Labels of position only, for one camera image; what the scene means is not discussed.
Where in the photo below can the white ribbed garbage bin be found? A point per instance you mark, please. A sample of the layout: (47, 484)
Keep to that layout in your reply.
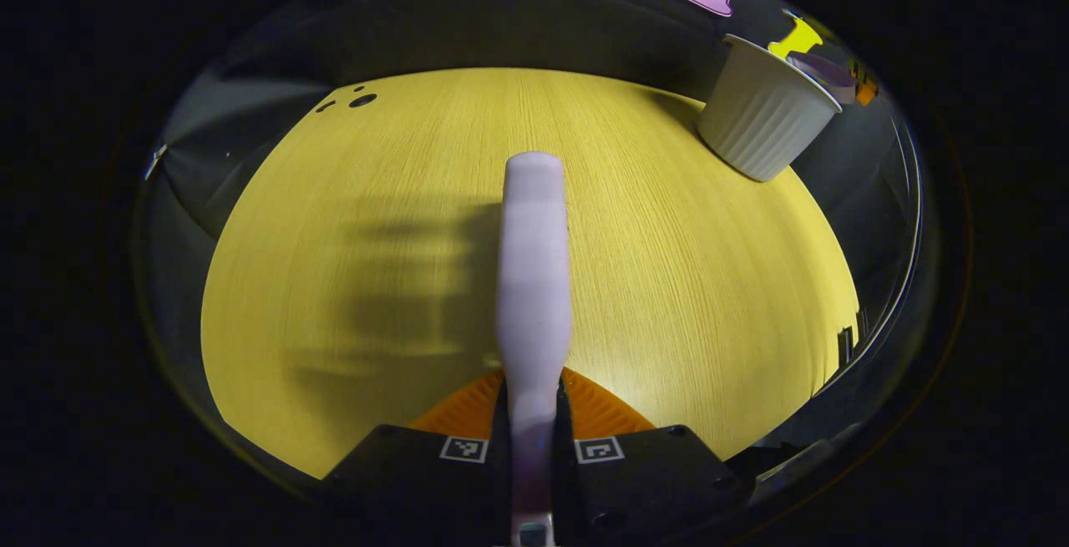
(760, 121)

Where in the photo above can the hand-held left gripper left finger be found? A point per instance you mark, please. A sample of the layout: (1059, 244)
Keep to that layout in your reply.
(417, 472)

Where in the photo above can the black backdrop cloth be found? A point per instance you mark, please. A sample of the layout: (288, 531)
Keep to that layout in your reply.
(518, 29)

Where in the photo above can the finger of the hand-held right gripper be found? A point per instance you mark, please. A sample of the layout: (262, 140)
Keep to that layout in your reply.
(866, 93)

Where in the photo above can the small pink broom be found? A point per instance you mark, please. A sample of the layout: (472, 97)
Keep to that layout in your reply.
(533, 280)

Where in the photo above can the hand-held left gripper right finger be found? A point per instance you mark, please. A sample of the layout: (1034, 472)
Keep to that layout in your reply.
(651, 472)

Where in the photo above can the pink dustpan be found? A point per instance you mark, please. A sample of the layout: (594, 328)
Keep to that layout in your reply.
(831, 75)

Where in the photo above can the yellow wooden desktop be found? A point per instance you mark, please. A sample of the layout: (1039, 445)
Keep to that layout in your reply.
(376, 280)

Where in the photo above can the white cloth clip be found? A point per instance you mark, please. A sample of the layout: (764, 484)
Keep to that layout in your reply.
(154, 159)

